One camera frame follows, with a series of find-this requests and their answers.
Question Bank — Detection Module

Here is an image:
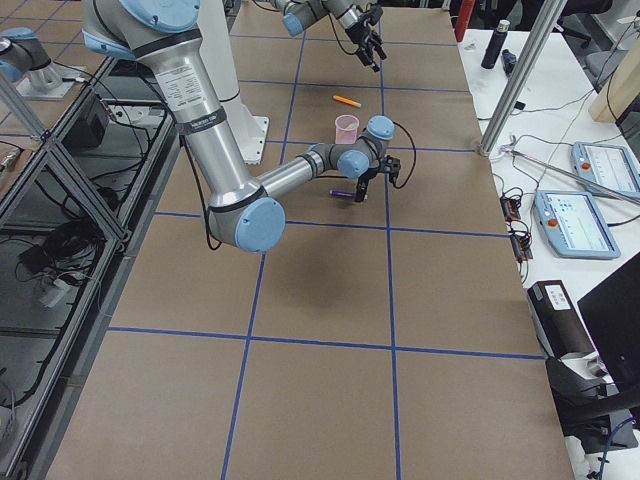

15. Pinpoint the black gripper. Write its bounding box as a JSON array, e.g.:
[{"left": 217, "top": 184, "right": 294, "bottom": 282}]
[
  {"left": 345, "top": 17, "right": 387, "bottom": 72},
  {"left": 354, "top": 168, "right": 378, "bottom": 203}
]

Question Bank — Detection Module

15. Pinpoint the purple highlighter pen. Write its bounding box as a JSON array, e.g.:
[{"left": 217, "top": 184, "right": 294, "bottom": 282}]
[{"left": 329, "top": 189, "right": 356, "bottom": 200}]

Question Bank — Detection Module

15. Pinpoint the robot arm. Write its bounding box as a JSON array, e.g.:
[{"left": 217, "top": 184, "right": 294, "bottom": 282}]
[
  {"left": 82, "top": 1, "right": 400, "bottom": 253},
  {"left": 253, "top": 0, "right": 387, "bottom": 72}
]

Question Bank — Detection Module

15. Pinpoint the orange highlighter pen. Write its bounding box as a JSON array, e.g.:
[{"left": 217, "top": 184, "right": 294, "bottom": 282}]
[{"left": 332, "top": 95, "right": 362, "bottom": 109}]

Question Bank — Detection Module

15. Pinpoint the pink mesh pen holder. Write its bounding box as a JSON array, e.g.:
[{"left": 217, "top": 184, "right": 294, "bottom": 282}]
[{"left": 334, "top": 114, "right": 359, "bottom": 145}]

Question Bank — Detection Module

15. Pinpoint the black water bottle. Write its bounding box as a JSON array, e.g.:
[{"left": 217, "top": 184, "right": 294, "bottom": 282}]
[{"left": 481, "top": 19, "right": 510, "bottom": 70}]

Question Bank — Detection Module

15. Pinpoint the near blue teach pendant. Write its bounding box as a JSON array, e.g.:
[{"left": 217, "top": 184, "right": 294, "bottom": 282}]
[{"left": 534, "top": 190, "right": 621, "bottom": 260}]

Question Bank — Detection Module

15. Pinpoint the blue teach pendant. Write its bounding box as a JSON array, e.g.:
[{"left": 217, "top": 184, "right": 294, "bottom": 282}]
[
  {"left": 534, "top": 190, "right": 621, "bottom": 260},
  {"left": 571, "top": 142, "right": 639, "bottom": 198}
]

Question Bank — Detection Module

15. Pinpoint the black cardboard box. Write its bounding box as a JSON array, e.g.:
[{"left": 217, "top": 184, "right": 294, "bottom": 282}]
[{"left": 526, "top": 280, "right": 597, "bottom": 360}]

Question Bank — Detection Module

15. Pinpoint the far blue teach pendant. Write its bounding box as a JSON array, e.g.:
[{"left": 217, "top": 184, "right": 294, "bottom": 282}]
[{"left": 571, "top": 142, "right": 639, "bottom": 198}]

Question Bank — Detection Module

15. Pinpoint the black monitor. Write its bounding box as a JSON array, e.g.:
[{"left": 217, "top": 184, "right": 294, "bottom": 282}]
[{"left": 546, "top": 256, "right": 639, "bottom": 435}]

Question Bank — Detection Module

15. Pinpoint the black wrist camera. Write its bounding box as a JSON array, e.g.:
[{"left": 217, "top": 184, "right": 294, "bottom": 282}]
[
  {"left": 380, "top": 155, "right": 401, "bottom": 185},
  {"left": 357, "top": 4, "right": 383, "bottom": 27}
]

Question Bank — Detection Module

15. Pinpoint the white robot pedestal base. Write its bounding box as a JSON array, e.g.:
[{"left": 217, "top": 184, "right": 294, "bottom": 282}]
[{"left": 198, "top": 0, "right": 269, "bottom": 165}]

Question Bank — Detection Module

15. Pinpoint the aluminium frame post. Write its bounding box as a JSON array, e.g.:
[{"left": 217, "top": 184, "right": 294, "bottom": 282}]
[{"left": 478, "top": 0, "right": 567, "bottom": 157}]

